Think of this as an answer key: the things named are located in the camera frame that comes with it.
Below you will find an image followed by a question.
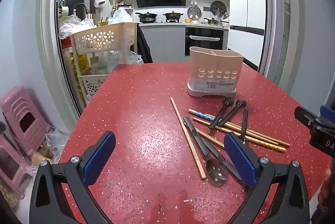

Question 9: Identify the black hanging jacket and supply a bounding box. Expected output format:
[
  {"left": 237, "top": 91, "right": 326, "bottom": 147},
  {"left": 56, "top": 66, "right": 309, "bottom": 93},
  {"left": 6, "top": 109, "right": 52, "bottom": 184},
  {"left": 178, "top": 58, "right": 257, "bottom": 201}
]
[{"left": 136, "top": 23, "right": 154, "bottom": 63}]

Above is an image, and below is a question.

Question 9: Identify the black plastic utensil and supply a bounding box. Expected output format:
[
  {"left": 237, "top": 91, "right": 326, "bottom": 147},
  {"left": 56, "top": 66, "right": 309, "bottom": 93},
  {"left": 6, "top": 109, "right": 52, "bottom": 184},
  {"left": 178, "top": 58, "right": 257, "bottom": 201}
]
[{"left": 201, "top": 139, "right": 244, "bottom": 183}]

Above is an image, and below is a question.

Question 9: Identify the large black plastic spoon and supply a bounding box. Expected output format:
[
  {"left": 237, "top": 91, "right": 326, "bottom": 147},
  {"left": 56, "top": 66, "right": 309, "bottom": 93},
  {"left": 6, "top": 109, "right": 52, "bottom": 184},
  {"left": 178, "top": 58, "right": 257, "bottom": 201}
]
[{"left": 183, "top": 116, "right": 229, "bottom": 188}]

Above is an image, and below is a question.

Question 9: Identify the person's right forearm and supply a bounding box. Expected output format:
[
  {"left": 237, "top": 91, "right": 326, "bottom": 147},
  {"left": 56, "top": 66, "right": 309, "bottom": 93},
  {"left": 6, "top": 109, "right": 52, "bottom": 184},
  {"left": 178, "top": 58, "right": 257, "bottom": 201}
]
[{"left": 311, "top": 166, "right": 335, "bottom": 224}]

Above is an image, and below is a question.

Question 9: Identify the black built-in oven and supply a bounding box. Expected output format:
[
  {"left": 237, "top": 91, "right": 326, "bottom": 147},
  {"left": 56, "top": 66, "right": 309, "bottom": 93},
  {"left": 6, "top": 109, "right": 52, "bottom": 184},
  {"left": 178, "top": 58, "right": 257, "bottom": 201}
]
[{"left": 184, "top": 26, "right": 225, "bottom": 57}]

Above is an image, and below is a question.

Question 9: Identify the grey sliding door frame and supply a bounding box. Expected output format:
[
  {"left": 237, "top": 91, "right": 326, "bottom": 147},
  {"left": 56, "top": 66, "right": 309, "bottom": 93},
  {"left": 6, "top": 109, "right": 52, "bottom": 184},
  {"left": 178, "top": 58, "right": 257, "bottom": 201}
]
[{"left": 39, "top": 0, "right": 297, "bottom": 118}]

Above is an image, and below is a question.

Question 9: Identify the pink plastic stool stack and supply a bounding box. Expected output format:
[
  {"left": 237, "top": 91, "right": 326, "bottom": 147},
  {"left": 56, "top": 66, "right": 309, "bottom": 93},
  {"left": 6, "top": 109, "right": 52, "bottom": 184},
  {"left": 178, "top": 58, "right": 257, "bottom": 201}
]
[{"left": 0, "top": 86, "right": 54, "bottom": 157}]

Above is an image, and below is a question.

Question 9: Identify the round hanging steamer rack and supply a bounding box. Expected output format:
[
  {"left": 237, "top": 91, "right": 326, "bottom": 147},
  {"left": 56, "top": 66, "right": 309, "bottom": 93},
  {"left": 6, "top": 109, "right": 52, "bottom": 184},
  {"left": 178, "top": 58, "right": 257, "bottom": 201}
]
[{"left": 210, "top": 0, "right": 228, "bottom": 16}]

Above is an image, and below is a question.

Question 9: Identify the plain wooden chopstick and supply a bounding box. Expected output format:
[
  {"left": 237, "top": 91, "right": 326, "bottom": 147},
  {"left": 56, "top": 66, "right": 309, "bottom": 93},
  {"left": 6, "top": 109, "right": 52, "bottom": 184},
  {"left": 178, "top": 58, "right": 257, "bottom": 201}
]
[
  {"left": 194, "top": 128, "right": 226, "bottom": 149},
  {"left": 170, "top": 97, "right": 207, "bottom": 180}
]

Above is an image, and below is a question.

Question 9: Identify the beige perforated utensil holder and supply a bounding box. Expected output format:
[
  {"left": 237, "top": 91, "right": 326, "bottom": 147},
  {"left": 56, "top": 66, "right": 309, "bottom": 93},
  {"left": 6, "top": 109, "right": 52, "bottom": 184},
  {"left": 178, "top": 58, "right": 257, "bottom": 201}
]
[{"left": 187, "top": 46, "right": 245, "bottom": 98}]

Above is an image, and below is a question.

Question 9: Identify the black wok with lid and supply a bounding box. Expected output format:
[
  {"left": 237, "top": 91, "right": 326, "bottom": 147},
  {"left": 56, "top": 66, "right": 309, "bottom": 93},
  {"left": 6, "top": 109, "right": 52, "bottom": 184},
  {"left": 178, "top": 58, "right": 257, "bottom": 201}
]
[{"left": 163, "top": 11, "right": 184, "bottom": 23}]

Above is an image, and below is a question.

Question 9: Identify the white refrigerator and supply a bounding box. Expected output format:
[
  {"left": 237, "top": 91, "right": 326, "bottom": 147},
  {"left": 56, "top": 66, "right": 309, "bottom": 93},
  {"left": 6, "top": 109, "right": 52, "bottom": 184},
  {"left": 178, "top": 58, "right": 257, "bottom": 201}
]
[{"left": 226, "top": 0, "right": 268, "bottom": 68}]

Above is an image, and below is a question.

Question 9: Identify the hanging metal strainer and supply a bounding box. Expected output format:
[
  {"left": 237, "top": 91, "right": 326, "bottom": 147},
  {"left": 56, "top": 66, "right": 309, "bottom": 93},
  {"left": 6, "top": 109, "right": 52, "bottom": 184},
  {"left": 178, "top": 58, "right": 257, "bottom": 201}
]
[{"left": 187, "top": 0, "right": 202, "bottom": 21}]

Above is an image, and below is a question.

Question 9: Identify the beige flower-cutout storage trolley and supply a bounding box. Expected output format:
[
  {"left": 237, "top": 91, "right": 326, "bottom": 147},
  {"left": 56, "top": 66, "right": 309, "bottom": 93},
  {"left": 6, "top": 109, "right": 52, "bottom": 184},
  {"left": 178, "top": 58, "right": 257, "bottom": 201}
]
[{"left": 70, "top": 22, "right": 138, "bottom": 104}]

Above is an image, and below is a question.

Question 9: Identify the blue patterned wooden chopstick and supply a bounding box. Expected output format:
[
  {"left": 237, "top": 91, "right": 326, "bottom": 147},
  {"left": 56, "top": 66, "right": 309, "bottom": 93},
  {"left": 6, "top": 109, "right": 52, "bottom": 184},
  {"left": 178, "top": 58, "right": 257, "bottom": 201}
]
[{"left": 188, "top": 108, "right": 291, "bottom": 147}]

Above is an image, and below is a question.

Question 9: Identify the crumpled clear plastic bag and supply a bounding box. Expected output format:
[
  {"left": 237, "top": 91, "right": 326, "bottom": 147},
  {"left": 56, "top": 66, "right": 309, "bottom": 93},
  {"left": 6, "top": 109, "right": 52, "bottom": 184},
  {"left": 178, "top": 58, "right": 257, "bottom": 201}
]
[{"left": 58, "top": 17, "right": 95, "bottom": 40}]

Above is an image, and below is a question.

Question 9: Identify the black kitchen faucet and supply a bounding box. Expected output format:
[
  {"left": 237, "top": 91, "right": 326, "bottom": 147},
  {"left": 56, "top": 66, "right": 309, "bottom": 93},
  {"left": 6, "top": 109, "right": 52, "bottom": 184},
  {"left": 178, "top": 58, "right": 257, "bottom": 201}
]
[{"left": 72, "top": 3, "right": 88, "bottom": 18}]

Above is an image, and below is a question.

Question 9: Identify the clear plastic bag of goods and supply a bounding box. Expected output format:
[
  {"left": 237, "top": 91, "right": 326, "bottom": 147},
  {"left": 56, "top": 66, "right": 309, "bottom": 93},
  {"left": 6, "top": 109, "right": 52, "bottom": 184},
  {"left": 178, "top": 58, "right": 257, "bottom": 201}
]
[{"left": 31, "top": 132, "right": 69, "bottom": 170}]

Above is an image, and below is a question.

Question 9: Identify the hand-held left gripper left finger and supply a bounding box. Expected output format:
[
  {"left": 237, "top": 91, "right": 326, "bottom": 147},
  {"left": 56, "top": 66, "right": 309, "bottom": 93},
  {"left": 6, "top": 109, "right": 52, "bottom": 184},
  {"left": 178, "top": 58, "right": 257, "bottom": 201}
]
[{"left": 29, "top": 131, "right": 117, "bottom": 224}]

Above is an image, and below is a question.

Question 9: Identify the yellow patterned wooden chopstick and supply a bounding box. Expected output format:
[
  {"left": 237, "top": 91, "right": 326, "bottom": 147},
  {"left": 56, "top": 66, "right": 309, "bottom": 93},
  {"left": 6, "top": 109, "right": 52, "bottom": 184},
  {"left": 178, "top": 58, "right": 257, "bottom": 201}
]
[{"left": 192, "top": 116, "right": 286, "bottom": 153}]

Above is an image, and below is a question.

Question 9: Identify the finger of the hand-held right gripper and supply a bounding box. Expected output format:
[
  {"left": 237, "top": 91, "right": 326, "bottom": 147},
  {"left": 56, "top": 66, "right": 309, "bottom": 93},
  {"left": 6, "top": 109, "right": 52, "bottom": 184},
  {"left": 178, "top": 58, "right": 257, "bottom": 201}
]
[
  {"left": 319, "top": 105, "right": 335, "bottom": 120},
  {"left": 294, "top": 106, "right": 319, "bottom": 131}
]

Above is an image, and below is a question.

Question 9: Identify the yellow oil bottle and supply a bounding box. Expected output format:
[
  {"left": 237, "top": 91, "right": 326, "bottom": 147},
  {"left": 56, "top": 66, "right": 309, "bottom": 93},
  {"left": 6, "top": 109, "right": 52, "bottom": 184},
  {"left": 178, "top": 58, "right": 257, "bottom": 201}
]
[{"left": 69, "top": 52, "right": 90, "bottom": 76}]

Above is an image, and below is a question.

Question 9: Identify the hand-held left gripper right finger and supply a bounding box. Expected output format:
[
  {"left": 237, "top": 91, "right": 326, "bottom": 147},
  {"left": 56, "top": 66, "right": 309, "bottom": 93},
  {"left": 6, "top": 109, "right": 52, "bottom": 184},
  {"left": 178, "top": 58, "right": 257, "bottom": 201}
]
[{"left": 224, "top": 132, "right": 311, "bottom": 224}]

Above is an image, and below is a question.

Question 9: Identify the large clear plastic bag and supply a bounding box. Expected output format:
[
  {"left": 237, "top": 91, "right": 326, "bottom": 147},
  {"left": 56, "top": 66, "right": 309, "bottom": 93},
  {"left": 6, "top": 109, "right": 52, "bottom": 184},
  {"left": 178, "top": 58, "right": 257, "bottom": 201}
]
[{"left": 108, "top": 8, "right": 134, "bottom": 24}]

